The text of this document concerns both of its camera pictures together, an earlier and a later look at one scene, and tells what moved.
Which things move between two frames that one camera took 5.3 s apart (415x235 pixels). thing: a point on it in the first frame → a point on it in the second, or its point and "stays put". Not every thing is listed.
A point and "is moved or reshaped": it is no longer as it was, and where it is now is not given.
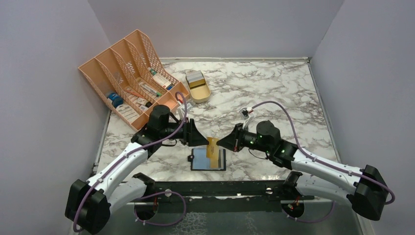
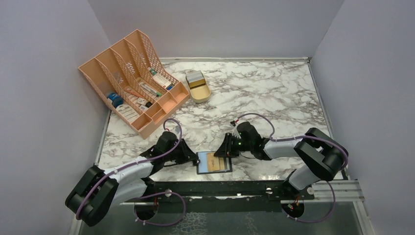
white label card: x=127 y=112 stays put
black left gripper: x=191 y=136 → x=187 y=155
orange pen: x=135 y=93 stays put
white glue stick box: x=161 y=80 stays put
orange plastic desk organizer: x=130 y=80 stays put
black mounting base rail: x=236 y=197 stays put
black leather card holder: x=199 y=162 is moved or reshaped
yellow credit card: x=212 y=150 → x=213 y=162
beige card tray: x=199 y=94 stays put
